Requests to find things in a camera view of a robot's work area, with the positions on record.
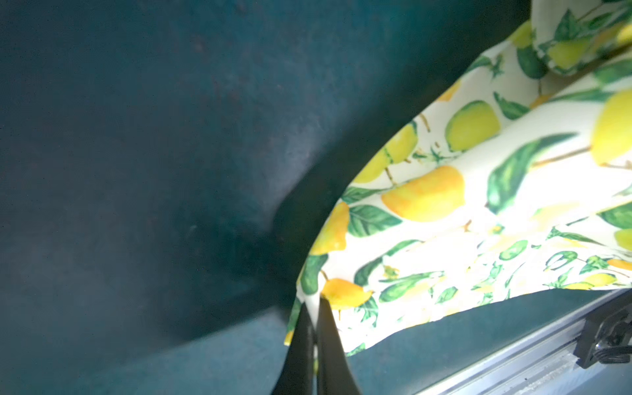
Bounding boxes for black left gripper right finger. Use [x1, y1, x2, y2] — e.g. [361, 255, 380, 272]
[315, 297, 361, 395]

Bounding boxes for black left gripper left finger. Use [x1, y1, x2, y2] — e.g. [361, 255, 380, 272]
[271, 304, 315, 395]

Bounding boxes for lemon print skirt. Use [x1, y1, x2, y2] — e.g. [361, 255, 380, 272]
[287, 1, 631, 354]

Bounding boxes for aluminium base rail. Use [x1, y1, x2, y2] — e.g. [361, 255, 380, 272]
[422, 290, 629, 394]

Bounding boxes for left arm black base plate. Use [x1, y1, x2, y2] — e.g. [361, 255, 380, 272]
[574, 291, 631, 370]

